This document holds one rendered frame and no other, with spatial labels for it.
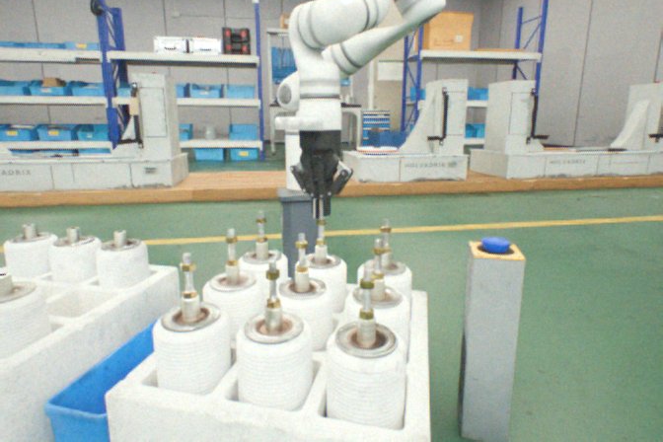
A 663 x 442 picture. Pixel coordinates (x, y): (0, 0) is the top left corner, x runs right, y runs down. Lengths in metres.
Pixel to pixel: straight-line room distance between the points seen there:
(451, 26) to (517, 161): 3.19
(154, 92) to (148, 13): 6.78
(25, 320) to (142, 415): 0.26
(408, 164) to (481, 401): 2.22
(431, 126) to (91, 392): 2.67
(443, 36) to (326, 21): 5.32
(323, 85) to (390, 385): 0.44
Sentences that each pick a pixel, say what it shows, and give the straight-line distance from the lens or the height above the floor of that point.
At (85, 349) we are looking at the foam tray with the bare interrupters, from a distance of 0.80.
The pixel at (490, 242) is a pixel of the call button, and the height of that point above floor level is 0.33.
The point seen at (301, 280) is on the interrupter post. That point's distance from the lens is 0.60.
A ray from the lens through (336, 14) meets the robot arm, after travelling 0.65.
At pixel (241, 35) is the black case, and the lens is 5.38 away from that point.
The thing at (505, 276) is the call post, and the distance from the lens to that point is 0.63.
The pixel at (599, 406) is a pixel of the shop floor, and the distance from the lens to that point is 0.93.
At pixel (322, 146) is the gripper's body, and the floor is 0.47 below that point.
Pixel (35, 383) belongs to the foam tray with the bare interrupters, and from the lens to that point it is 0.76.
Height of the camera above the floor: 0.51
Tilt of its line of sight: 11 degrees down
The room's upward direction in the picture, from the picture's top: straight up
